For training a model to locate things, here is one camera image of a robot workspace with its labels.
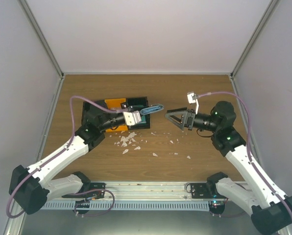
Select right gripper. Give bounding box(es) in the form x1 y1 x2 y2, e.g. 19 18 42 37
165 107 219 133

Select blue leather card holder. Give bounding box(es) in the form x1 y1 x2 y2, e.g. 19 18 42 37
140 104 164 116

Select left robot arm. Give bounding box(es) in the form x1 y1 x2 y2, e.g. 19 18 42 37
6 95 152 218

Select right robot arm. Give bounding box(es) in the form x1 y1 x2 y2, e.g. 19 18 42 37
165 101 292 235

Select teal card stack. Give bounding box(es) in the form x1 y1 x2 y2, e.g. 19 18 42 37
134 105 147 125

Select black bin with teal cards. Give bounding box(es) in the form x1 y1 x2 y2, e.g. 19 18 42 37
125 96 150 130

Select yellow bin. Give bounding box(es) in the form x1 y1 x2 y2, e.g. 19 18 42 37
104 98 128 133

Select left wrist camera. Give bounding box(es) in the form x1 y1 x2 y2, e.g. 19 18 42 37
122 111 141 126

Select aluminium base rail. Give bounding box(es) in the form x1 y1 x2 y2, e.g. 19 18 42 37
93 181 227 201

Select white perforated cable duct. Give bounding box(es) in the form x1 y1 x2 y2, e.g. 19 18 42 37
42 200 209 212

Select right aluminium frame post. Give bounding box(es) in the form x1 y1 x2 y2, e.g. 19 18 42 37
229 0 280 80

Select aluminium frame post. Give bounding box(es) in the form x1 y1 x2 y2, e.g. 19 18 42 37
229 0 280 80
16 0 64 79

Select left aluminium frame post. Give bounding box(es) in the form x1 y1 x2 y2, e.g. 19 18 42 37
16 0 64 79

